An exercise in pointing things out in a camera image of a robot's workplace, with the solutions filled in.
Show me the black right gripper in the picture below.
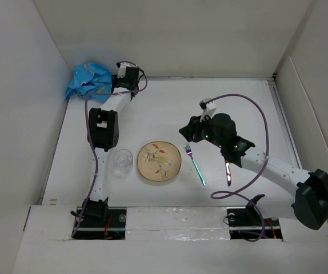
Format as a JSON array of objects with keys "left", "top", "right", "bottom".
[{"left": 178, "top": 112, "right": 225, "bottom": 149}]

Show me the blue space-print cloth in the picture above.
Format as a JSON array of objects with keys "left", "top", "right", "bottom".
[{"left": 65, "top": 62, "right": 113, "bottom": 103}]

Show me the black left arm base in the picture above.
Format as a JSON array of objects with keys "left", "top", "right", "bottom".
[{"left": 70, "top": 200, "right": 127, "bottom": 240}]

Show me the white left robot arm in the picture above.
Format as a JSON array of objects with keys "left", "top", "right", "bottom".
[{"left": 85, "top": 61, "right": 145, "bottom": 202}]

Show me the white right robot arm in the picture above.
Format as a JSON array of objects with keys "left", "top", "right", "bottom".
[{"left": 179, "top": 114, "right": 328, "bottom": 230}]

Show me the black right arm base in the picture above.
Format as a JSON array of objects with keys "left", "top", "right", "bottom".
[{"left": 223, "top": 203, "right": 283, "bottom": 241}]

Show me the iridescent fork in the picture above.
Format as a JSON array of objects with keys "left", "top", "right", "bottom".
[{"left": 184, "top": 143, "right": 207, "bottom": 186}]

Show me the beige bird-pattern plate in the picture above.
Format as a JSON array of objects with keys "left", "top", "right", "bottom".
[{"left": 137, "top": 141, "right": 182, "bottom": 182}]

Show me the iridescent knife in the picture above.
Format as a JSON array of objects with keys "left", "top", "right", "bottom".
[{"left": 225, "top": 160, "right": 232, "bottom": 187}]

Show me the clear plastic cup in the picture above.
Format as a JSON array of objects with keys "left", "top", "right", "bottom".
[{"left": 113, "top": 149, "right": 133, "bottom": 178}]

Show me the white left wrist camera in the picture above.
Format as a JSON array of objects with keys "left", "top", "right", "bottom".
[{"left": 117, "top": 61, "right": 139, "bottom": 79}]

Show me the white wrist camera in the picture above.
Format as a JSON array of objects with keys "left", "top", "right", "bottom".
[
  {"left": 117, "top": 61, "right": 139, "bottom": 79},
  {"left": 199, "top": 98, "right": 217, "bottom": 122}
]

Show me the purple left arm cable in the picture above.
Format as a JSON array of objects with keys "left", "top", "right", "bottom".
[{"left": 70, "top": 60, "right": 149, "bottom": 237}]

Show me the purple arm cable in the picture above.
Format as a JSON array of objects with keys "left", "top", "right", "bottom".
[
  {"left": 70, "top": 60, "right": 149, "bottom": 237},
  {"left": 210, "top": 94, "right": 270, "bottom": 243}
]

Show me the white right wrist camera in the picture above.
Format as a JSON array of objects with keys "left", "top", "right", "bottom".
[{"left": 199, "top": 98, "right": 217, "bottom": 122}]

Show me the aluminium rail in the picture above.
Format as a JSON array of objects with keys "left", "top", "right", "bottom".
[{"left": 267, "top": 78, "right": 302, "bottom": 168}]

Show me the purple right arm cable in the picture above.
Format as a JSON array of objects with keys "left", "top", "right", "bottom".
[{"left": 210, "top": 94, "right": 270, "bottom": 243}]

